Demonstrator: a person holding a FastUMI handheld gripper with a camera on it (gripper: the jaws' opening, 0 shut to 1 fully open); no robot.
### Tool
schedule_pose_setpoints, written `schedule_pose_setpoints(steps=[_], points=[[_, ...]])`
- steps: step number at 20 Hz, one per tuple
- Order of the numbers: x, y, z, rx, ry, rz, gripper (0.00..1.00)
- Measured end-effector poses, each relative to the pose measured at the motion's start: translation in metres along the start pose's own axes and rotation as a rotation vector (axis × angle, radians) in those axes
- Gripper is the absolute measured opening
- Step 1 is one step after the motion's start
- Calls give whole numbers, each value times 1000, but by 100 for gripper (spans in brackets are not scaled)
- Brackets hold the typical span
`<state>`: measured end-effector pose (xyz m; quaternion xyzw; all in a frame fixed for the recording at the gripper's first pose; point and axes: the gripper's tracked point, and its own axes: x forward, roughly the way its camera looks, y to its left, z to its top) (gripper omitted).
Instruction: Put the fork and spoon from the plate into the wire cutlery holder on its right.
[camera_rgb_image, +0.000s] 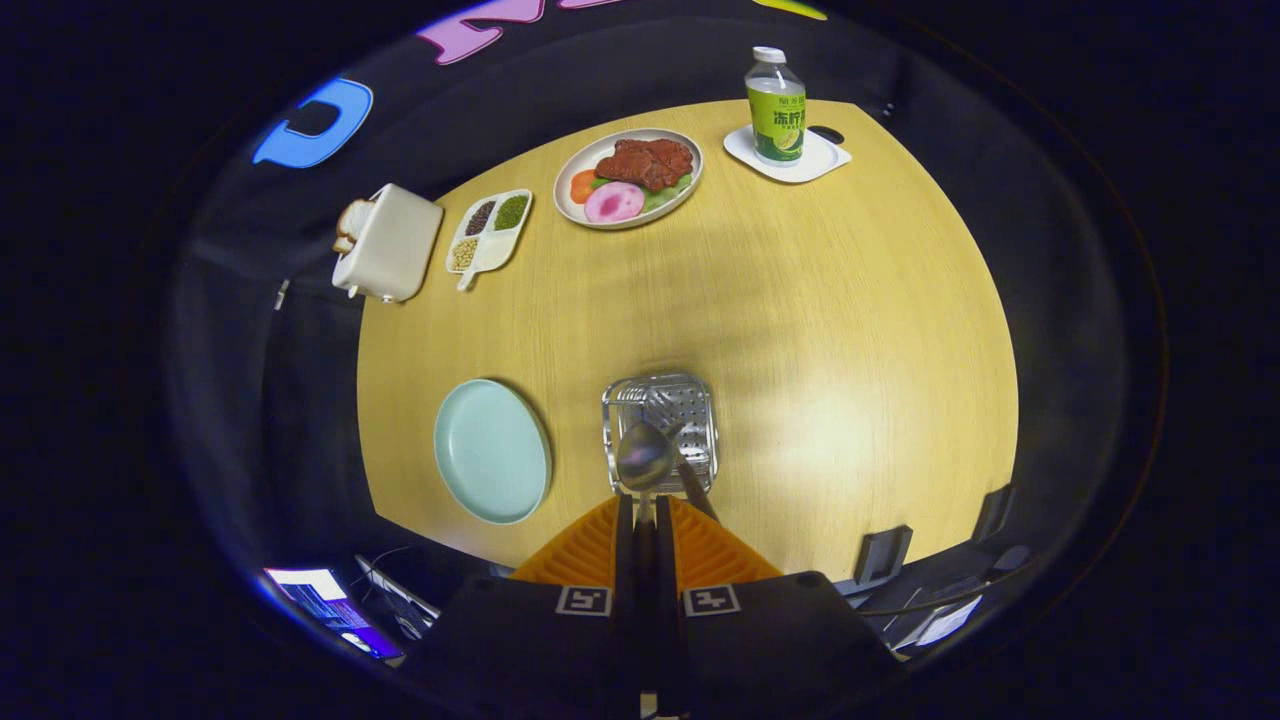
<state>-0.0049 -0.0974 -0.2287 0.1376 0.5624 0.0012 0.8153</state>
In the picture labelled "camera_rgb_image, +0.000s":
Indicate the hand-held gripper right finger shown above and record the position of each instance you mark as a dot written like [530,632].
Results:
[770,650]

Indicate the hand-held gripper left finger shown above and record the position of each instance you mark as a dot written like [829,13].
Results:
[540,655]

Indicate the silver fork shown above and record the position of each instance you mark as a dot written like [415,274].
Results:
[697,490]

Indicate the silver spoon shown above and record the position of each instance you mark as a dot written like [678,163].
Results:
[643,455]

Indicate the black chair back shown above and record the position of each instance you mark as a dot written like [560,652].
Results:
[995,513]
[883,555]

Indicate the white paper sheet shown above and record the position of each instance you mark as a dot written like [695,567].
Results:
[948,620]

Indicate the light green plate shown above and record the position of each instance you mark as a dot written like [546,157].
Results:
[490,450]

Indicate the lit computer screen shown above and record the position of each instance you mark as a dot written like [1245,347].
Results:
[330,605]

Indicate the perforated metal basket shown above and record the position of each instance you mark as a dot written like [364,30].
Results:
[680,405]

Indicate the white divided bean dish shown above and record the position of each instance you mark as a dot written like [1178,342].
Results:
[492,250]

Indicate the white toaster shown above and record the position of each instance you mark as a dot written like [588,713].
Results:
[395,245]

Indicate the silver cloth clip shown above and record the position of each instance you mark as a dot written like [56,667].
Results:
[282,294]

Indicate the white round food plate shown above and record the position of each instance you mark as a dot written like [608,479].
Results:
[565,208]

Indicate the toast bread slice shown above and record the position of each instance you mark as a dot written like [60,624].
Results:
[355,218]
[343,243]

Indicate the pink round food slice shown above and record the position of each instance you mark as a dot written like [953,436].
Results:
[613,203]

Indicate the green lettuce leaf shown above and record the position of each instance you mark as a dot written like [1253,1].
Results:
[668,195]

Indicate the orange tomato slice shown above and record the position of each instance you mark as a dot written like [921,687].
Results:
[583,187]

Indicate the white square coaster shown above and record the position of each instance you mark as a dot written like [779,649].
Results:
[825,160]

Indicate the brown steak piece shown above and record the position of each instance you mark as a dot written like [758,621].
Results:
[648,163]

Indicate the green label drink bottle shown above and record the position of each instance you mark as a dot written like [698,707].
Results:
[776,115]

